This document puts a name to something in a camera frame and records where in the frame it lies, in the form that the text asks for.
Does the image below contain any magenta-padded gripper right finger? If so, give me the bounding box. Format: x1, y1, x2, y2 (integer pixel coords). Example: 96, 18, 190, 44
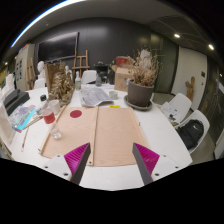
132, 142, 183, 186

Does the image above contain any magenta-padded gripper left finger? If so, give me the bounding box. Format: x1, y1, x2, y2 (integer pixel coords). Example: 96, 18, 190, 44
43, 142, 92, 185

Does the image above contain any clear red-labelled drink bottle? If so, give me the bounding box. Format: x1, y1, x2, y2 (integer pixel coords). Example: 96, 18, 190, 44
41, 108, 64, 140

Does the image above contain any light wooden board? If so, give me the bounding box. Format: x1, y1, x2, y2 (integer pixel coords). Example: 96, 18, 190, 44
93, 106, 149, 168
39, 105, 98, 167

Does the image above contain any black backpack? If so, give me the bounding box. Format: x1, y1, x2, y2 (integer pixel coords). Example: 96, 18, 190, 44
176, 119, 205, 150

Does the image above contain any thin wooden stick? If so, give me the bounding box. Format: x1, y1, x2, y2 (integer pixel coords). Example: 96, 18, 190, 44
20, 126, 29, 153

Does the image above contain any white chair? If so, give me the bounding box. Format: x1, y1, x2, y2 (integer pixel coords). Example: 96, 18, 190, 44
176, 109, 211, 154
81, 69, 98, 85
161, 92, 193, 128
33, 78, 47, 90

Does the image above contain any colourful purple painting book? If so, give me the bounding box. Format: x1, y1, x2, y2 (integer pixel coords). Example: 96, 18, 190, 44
8, 104, 37, 133

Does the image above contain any pale canvas panel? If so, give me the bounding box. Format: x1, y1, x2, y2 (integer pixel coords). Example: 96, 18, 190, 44
0, 103, 16, 146

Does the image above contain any dried plant in grey pot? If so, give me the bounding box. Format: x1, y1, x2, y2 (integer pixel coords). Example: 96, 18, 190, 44
123, 49, 163, 112

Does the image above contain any black case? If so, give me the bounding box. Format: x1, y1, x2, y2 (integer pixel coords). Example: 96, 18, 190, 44
2, 88, 31, 116

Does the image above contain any gold sculpture on wooden stand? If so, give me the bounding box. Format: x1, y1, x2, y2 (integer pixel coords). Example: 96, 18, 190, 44
44, 61, 76, 108

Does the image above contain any printed newspaper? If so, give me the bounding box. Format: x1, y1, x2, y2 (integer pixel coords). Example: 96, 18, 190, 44
78, 87, 114, 108

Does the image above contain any wooden figure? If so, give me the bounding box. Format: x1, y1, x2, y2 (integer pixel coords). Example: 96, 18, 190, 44
185, 76, 196, 102

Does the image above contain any green spray bottle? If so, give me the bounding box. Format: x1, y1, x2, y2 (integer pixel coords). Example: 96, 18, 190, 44
74, 70, 82, 91

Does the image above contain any small white cup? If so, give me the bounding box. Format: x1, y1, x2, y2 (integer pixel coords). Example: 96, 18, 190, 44
108, 90, 119, 100

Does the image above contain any grey bottle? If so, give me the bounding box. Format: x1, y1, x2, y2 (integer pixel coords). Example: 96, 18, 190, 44
95, 73, 103, 88

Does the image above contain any white plaster bust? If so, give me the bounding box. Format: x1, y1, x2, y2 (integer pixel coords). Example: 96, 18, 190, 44
64, 65, 73, 81
36, 60, 46, 80

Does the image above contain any cardboard box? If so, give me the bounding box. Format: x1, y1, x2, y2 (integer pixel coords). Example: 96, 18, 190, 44
113, 66, 135, 92

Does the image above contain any wooden easel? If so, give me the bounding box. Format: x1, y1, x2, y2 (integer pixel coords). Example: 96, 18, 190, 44
72, 49, 91, 83
26, 58, 37, 89

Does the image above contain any white display board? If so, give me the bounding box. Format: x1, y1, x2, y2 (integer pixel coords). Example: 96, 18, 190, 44
14, 43, 36, 92

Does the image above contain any white plaster statue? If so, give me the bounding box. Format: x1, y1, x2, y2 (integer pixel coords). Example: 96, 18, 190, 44
139, 49, 152, 63

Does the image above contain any red box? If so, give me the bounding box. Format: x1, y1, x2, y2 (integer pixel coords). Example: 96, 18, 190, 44
115, 55, 132, 68

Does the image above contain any long ceiling light strip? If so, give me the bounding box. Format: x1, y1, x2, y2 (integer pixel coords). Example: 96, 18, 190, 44
9, 0, 86, 49

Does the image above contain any wooden-handled paintbrush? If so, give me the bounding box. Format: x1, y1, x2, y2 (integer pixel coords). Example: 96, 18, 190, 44
14, 114, 44, 131

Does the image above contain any black wall screen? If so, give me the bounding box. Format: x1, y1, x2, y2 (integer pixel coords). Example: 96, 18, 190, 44
37, 31, 80, 63

